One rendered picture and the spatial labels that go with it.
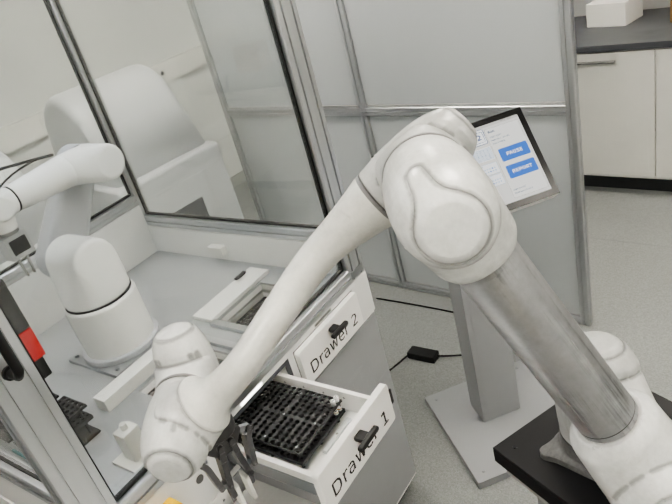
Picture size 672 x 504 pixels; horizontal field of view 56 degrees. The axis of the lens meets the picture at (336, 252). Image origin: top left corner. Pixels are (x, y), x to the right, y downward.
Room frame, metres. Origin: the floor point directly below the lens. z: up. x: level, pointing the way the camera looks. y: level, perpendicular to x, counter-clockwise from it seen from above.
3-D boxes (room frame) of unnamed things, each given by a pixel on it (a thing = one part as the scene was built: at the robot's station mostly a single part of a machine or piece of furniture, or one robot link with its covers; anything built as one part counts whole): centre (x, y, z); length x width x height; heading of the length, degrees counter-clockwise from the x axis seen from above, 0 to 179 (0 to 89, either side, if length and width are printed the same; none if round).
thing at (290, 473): (1.17, 0.23, 0.86); 0.40 x 0.26 x 0.06; 49
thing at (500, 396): (1.83, -0.45, 0.51); 0.50 x 0.45 x 1.02; 8
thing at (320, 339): (1.45, 0.08, 0.87); 0.29 x 0.02 x 0.11; 139
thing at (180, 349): (0.95, 0.32, 1.25); 0.13 x 0.11 x 0.16; 177
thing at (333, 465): (1.03, 0.07, 0.87); 0.29 x 0.02 x 0.11; 139
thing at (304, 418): (1.16, 0.22, 0.87); 0.22 x 0.18 x 0.06; 49
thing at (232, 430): (0.96, 0.32, 1.07); 0.08 x 0.07 x 0.09; 124
